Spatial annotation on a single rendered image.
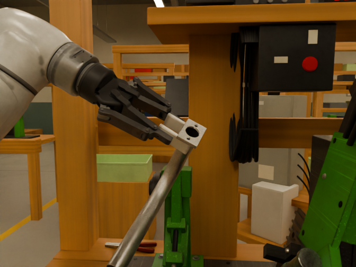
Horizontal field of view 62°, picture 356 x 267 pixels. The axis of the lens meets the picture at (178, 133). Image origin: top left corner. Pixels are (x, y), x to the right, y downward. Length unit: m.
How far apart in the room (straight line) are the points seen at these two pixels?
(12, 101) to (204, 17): 0.43
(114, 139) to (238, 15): 0.51
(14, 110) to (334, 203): 0.56
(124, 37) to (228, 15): 10.34
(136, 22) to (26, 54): 10.48
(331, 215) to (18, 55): 0.59
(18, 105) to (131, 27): 10.49
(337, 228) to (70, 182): 0.70
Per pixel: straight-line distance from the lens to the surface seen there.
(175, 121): 0.57
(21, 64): 0.60
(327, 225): 0.55
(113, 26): 11.21
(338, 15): 0.78
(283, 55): 0.74
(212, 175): 0.84
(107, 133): 0.96
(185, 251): 0.73
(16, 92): 0.60
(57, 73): 0.59
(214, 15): 0.72
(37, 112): 12.03
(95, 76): 0.57
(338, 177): 0.55
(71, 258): 0.97
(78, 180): 0.92
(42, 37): 0.61
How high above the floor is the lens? 1.33
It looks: 6 degrees down
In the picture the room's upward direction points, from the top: straight up
